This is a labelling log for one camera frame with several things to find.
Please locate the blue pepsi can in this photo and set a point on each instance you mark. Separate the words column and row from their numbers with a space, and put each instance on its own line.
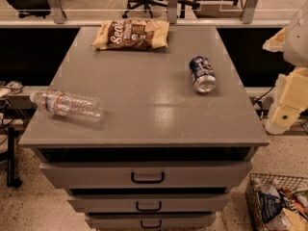
column 203, row 77

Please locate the middle drawer black handle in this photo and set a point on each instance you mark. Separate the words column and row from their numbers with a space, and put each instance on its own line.
column 148, row 207

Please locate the blue snack bag in basket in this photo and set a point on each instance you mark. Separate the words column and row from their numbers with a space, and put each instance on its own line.
column 271, row 206

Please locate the brown chip bag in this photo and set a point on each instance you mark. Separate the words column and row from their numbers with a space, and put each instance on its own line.
column 132, row 34

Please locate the yellow snack bag in basket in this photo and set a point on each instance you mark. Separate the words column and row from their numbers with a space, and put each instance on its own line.
column 295, row 221

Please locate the black stand leg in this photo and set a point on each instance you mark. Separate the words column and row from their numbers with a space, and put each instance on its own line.
column 12, row 180

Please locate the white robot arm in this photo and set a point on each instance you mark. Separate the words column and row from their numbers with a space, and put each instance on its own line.
column 295, row 50

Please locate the wire basket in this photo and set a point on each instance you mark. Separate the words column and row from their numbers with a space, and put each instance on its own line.
column 270, row 184

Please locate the top drawer black handle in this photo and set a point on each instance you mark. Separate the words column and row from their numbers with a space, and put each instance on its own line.
column 147, row 178

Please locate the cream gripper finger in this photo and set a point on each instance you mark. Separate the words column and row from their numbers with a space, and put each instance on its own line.
column 290, row 101
column 276, row 43

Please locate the grey drawer cabinet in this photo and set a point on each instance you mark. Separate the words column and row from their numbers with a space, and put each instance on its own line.
column 154, row 121

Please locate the bottom drawer black handle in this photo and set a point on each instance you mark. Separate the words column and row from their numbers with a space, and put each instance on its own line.
column 150, row 224

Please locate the drawer black handle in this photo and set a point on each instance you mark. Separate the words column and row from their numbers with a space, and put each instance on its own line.
column 147, row 178
column 148, row 207
column 150, row 224

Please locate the black office chair centre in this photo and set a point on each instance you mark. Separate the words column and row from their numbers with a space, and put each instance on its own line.
column 146, row 4

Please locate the red snack bag in basket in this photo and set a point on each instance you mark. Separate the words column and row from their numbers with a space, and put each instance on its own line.
column 291, row 202

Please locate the clear plastic water bottle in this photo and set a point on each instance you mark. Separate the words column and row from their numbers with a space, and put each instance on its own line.
column 61, row 103

